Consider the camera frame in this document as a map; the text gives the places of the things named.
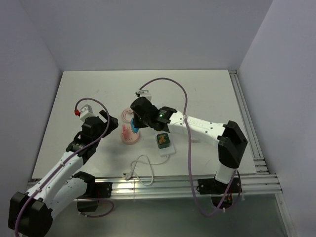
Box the blue triangular plug adapter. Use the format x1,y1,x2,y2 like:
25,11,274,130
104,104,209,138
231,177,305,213
130,118,139,134

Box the pink plug adapter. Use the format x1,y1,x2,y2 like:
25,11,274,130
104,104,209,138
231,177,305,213
121,124,135,143

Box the dark green cube plug adapter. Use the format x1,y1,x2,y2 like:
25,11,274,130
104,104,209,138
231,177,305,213
156,133,170,149

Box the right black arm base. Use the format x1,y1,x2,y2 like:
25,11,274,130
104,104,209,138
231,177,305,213
196,178,242,209

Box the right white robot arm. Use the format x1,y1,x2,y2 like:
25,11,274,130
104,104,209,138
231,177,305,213
130,97,248,193

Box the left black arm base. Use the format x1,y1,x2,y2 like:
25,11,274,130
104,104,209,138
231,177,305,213
77,182,115,218

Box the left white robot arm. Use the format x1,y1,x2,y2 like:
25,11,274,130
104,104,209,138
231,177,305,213
8,110,119,237

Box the white plug adapter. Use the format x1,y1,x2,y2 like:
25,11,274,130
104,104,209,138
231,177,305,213
191,137,200,143

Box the pink round socket hub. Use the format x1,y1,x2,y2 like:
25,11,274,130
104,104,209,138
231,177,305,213
120,128,140,145

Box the white multicolour power strip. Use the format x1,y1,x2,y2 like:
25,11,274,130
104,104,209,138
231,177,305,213
158,135,176,157

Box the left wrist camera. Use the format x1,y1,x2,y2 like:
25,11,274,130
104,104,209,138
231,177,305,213
74,104,95,122

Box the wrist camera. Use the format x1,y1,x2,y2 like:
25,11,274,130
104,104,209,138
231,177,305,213
135,89,152,101
74,104,95,122

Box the pink coiled hub cable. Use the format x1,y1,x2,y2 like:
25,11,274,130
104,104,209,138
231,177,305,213
121,107,135,123

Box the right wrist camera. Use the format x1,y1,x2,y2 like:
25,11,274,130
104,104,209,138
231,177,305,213
135,89,152,101

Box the white power strip cable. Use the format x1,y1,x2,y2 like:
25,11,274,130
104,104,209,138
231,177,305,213
122,155,171,186

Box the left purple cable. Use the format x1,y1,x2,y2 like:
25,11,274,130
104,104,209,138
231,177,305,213
13,98,115,234

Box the purple cable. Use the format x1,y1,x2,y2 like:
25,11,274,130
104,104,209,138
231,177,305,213
139,78,242,217
13,98,115,234

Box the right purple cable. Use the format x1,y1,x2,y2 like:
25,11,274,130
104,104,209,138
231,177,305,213
139,78,242,217

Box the aluminium right rail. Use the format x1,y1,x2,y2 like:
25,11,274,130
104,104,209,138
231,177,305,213
229,70,269,174

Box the aluminium front rail frame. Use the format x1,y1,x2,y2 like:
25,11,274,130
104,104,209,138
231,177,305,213
23,172,283,203

